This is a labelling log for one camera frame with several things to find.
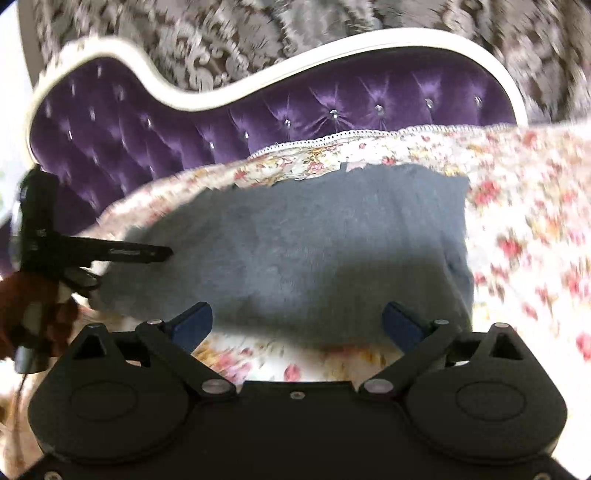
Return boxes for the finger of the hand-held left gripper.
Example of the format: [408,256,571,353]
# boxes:
[90,239,174,265]
[65,267,101,293]

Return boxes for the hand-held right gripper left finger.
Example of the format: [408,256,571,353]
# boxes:
[73,301,238,398]

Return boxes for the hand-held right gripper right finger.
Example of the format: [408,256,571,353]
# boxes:
[359,301,530,398]

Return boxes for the grey argyle knit sweater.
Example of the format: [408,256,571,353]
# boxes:
[87,162,477,349]

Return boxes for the floral printed blanket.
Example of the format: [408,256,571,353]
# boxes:
[0,124,591,464]

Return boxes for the brown damask curtain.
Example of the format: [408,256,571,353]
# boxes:
[32,0,591,125]

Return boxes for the purple tufted sofa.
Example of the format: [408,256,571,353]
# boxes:
[0,33,528,274]

